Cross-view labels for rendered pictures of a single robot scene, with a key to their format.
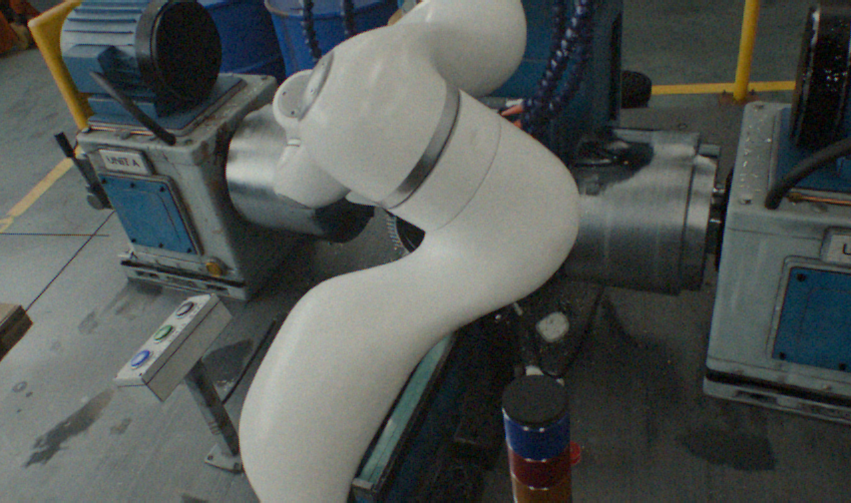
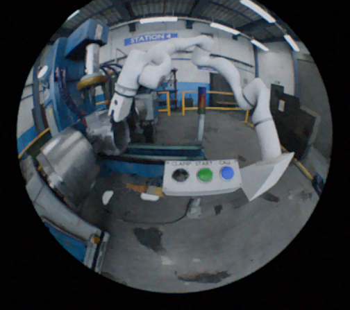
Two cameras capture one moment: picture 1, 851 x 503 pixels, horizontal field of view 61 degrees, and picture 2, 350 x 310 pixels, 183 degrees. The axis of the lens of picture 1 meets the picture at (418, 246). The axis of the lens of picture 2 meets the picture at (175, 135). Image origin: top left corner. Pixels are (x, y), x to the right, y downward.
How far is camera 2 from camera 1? 113 cm
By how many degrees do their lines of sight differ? 91
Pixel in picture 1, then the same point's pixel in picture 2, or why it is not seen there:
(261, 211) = (80, 182)
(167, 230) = (73, 250)
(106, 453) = (212, 255)
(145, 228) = not seen: outside the picture
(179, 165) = (37, 198)
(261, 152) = (60, 152)
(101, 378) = (171, 283)
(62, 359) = not seen: outside the picture
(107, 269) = not seen: outside the picture
